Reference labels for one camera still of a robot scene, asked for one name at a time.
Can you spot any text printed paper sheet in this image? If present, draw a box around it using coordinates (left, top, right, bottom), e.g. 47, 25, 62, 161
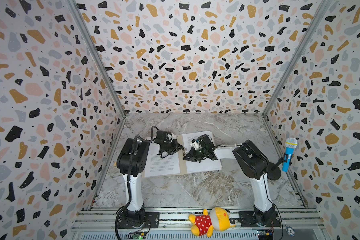
143, 142, 181, 178

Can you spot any beige manila folder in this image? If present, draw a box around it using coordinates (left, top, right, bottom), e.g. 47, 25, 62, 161
175, 135, 187, 175

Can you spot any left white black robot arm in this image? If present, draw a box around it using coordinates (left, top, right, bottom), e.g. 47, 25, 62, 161
116, 130, 184, 213

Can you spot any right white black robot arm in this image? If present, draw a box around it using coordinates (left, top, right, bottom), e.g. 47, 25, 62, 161
184, 135, 273, 213

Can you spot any yellow plush toy red dress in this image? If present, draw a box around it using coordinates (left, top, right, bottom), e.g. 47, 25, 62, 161
189, 207, 236, 238

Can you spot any blue toy microphone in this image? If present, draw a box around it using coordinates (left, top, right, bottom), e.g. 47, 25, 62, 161
282, 138, 298, 172

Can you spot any left green circuit board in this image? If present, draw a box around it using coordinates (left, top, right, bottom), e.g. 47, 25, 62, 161
126, 232, 147, 240

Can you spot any right circuit board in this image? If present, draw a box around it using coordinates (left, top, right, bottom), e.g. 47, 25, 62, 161
257, 230, 274, 240

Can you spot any round white blue badge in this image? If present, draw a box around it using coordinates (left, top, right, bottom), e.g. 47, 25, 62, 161
286, 226, 295, 237

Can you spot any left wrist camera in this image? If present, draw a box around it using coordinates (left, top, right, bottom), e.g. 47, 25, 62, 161
155, 130, 173, 144

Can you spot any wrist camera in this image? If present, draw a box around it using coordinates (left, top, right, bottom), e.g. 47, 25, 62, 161
155, 130, 173, 144
190, 139, 201, 150

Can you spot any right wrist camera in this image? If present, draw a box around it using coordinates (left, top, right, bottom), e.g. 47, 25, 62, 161
190, 139, 201, 150

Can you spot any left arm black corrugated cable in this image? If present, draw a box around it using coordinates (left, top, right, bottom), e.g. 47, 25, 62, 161
114, 125, 161, 240

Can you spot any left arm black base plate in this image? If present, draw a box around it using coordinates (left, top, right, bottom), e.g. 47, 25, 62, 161
117, 212, 160, 230

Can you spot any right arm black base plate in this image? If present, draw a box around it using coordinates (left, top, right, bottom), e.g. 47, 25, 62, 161
239, 210, 282, 228

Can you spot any aluminium rail frame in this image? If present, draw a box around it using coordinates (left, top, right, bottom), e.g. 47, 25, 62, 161
68, 207, 331, 240

